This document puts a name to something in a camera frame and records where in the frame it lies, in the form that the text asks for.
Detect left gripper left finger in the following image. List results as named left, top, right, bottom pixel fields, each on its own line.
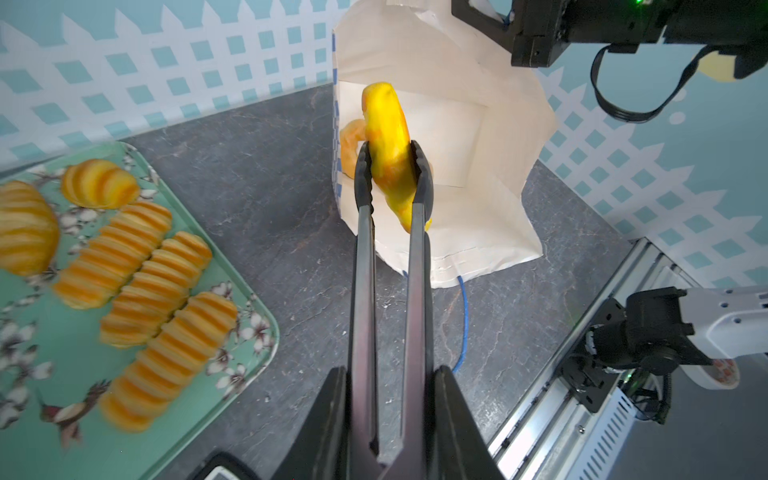
left=272, top=367, right=348, bottom=479

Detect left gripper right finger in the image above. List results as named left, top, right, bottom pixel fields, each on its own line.
left=428, top=365, right=504, bottom=479

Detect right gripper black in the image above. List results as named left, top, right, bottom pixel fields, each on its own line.
left=451, top=0, right=600, bottom=68

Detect black metal tongs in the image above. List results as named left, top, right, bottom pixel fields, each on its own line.
left=344, top=142, right=436, bottom=479

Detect checkered paper bag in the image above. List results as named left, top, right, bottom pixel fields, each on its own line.
left=332, top=1, right=556, bottom=288

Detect rectangular crusty pastry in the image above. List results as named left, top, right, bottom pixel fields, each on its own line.
left=99, top=292, right=238, bottom=433

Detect long twisted bread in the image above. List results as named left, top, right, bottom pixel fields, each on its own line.
left=53, top=201, right=173, bottom=310

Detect egg tart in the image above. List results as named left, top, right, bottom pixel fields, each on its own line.
left=60, top=159, right=141, bottom=209

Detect small croissant bread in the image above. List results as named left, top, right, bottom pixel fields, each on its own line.
left=1, top=181, right=60, bottom=277

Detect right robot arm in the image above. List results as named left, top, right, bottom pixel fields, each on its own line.
left=450, top=1, right=767, bottom=287

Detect oval bun bread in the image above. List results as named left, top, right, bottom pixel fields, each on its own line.
left=362, top=82, right=420, bottom=233

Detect green floral tray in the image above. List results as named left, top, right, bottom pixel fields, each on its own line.
left=1, top=142, right=280, bottom=479

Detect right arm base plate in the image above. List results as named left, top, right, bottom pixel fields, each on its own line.
left=557, top=297, right=638, bottom=413

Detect ring doughnut bread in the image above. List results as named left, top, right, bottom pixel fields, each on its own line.
left=340, top=119, right=367, bottom=179

